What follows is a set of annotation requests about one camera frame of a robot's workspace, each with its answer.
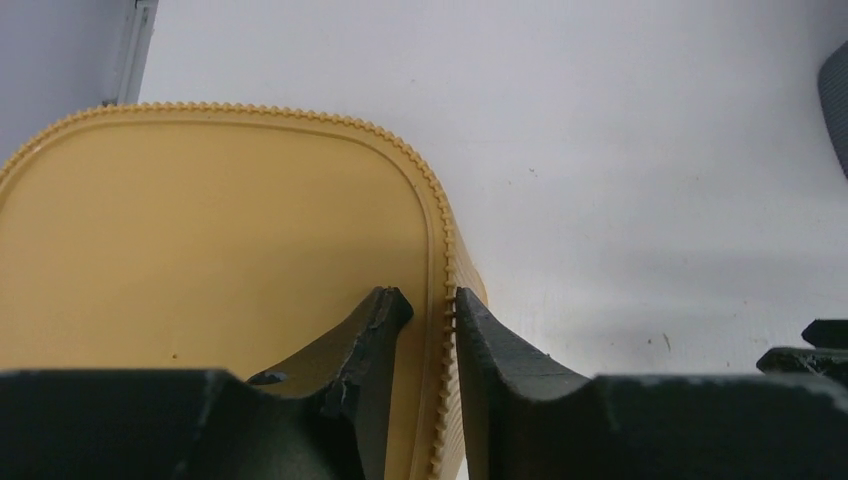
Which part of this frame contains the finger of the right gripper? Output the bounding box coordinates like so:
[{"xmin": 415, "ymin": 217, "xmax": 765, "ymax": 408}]
[{"xmin": 756, "ymin": 319, "xmax": 847, "ymax": 385}]

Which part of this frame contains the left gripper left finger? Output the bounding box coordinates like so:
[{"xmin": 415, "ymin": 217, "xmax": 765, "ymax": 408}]
[{"xmin": 1, "ymin": 287, "xmax": 413, "ymax": 479}]

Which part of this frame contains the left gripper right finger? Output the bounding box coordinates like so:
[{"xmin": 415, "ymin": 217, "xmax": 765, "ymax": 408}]
[{"xmin": 455, "ymin": 288, "xmax": 847, "ymax": 479}]

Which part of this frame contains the yellow plastic basket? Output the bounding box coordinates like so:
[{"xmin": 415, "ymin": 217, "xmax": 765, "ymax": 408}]
[{"xmin": 1, "ymin": 103, "xmax": 485, "ymax": 479}]

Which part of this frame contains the grey plastic basket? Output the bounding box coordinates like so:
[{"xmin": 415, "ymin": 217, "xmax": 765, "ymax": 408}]
[{"xmin": 817, "ymin": 42, "xmax": 848, "ymax": 176}]

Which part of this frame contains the left aluminium corner post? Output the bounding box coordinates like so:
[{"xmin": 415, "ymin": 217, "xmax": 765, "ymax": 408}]
[{"xmin": 101, "ymin": 0, "xmax": 159, "ymax": 107}]

